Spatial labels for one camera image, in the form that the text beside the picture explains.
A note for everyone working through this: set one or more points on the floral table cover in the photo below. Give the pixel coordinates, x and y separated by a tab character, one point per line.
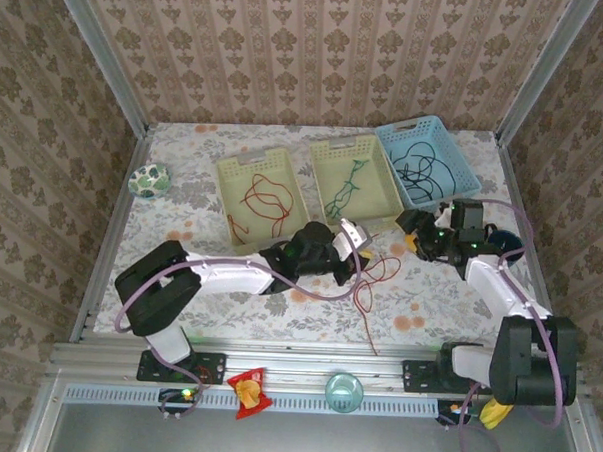
428	301

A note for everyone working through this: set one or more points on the aluminium frame beam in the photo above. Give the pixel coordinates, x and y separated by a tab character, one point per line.
301	358

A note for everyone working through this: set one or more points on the yellow banana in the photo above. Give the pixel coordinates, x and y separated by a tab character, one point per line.
496	414

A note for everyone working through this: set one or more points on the red snack packet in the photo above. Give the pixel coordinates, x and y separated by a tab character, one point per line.
249	389

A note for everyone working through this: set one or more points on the aluminium table side rail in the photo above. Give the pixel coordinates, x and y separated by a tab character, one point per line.
534	276
112	238

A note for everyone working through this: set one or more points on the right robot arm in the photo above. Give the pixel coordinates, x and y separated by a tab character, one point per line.
531	361

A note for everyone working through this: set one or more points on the teal glass cup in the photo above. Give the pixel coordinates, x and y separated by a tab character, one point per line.
344	393

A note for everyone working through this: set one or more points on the green leaf patterned bowl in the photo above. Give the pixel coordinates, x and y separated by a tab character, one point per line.
149	181

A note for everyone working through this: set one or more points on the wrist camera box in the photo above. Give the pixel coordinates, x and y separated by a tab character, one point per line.
466	213
353	233

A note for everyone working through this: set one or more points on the small black circuit board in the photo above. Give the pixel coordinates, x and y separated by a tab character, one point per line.
176	396
451	410

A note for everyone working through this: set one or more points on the dark blue bowl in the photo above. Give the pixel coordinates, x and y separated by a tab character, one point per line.
506	240

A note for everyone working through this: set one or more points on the aluminium frame post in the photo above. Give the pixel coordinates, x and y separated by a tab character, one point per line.
99	52
543	71

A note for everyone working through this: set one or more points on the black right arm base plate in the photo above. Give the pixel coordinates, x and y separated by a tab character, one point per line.
417	376

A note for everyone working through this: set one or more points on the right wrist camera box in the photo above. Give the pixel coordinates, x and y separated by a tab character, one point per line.
466	213

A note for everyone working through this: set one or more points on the light blue perforated basket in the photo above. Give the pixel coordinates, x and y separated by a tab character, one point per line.
455	142

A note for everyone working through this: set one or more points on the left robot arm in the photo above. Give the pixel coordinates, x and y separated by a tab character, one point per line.
158	295

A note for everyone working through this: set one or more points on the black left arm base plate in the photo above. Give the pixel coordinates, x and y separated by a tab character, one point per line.
210	367

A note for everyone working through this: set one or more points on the pale green perforated basket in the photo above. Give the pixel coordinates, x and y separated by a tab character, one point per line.
373	189
266	224

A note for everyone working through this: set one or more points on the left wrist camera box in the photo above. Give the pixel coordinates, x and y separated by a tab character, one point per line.
353	233

